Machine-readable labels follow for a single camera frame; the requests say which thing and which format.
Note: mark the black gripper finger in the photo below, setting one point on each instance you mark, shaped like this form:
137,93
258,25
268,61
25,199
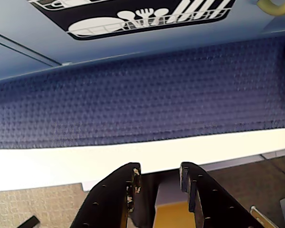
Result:
107,204
216,209

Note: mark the blue dishwasher door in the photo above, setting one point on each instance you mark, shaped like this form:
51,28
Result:
156,42

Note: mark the yellow grey box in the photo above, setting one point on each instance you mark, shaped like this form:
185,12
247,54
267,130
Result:
171,213

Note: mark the black flat bar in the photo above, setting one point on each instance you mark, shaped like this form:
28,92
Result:
31,222

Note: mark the blue woven mat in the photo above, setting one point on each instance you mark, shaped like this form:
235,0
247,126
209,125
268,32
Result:
133,99

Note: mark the blue toy kitchen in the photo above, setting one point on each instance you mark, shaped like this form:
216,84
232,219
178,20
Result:
26,35

